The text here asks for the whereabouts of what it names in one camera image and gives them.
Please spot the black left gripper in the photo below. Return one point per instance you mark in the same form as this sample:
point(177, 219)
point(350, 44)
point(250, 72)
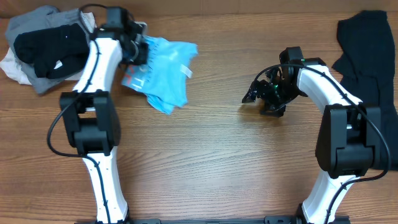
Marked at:
point(140, 58)

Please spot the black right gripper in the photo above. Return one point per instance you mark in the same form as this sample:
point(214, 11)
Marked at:
point(267, 94)

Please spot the light blue t-shirt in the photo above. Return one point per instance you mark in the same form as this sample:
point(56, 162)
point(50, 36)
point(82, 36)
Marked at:
point(163, 78)

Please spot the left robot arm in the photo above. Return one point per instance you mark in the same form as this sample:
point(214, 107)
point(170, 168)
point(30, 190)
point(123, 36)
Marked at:
point(88, 112)

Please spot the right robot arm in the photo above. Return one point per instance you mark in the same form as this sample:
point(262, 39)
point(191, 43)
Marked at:
point(349, 140)

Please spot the grey folded garment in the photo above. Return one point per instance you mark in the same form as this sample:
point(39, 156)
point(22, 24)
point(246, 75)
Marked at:
point(44, 17)

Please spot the black garment at right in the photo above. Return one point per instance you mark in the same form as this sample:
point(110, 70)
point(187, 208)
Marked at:
point(368, 67)

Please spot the white folded garment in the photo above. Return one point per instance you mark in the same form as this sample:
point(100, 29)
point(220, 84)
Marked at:
point(13, 68)

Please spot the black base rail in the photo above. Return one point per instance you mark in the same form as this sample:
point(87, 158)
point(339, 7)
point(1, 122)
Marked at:
point(211, 221)

